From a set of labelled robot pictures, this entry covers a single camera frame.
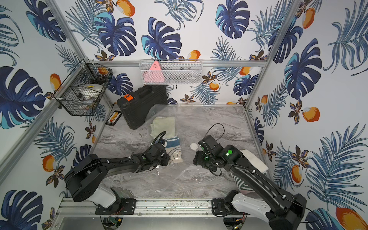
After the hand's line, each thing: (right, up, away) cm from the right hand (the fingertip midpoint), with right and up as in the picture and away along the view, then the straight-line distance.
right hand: (198, 161), depth 73 cm
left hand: (-17, -1, +16) cm, 23 cm away
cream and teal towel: (-14, +3, +20) cm, 25 cm away
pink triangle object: (-26, +49, +16) cm, 57 cm away
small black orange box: (-61, +23, +38) cm, 75 cm away
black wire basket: (-64, +37, +7) cm, 75 cm away
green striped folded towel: (+22, -12, +2) cm, 25 cm away
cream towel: (-23, +19, +35) cm, 46 cm away
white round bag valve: (0, +4, +22) cm, 22 cm away
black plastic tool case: (-38, +30, +21) cm, 53 cm away
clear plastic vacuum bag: (-1, +19, +38) cm, 43 cm away
